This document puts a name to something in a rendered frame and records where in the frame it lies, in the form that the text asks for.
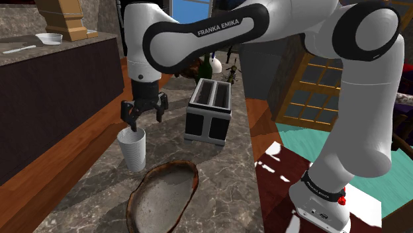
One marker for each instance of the dark green bottle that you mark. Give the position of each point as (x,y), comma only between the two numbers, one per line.
(205,69)

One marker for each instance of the dark insect figure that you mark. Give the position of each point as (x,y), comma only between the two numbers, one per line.
(231,75)

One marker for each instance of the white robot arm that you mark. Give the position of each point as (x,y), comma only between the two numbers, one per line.
(361,106)

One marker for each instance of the white knife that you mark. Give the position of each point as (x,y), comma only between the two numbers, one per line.
(19,49)

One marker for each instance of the yellow framed window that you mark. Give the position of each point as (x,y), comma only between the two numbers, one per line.
(309,96)

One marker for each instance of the blue window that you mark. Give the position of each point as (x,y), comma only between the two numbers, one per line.
(188,11)

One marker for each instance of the tan wooden block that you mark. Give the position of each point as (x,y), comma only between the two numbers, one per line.
(64,19)

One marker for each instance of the dark purple armchair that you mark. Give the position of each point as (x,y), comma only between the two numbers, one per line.
(405,119)

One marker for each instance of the white round vase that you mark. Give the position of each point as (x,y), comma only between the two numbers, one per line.
(217,66)

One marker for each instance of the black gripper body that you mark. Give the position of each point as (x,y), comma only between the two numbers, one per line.
(145,93)

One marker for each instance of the dark red robot stand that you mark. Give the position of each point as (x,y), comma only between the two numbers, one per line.
(277,180)

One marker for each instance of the white ribbed cup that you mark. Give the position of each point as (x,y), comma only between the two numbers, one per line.
(133,151)

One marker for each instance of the small white bowl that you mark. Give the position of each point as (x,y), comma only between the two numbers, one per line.
(50,38)

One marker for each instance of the dark counter cabinet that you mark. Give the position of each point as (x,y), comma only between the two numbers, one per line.
(55,93)

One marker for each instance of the brown rimmed grey bowl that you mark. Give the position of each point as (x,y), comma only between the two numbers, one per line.
(164,196)

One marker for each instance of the black and silver toaster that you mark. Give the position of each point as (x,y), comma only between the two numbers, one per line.
(208,126)

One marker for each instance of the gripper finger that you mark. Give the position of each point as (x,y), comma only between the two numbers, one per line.
(126,113)
(163,103)

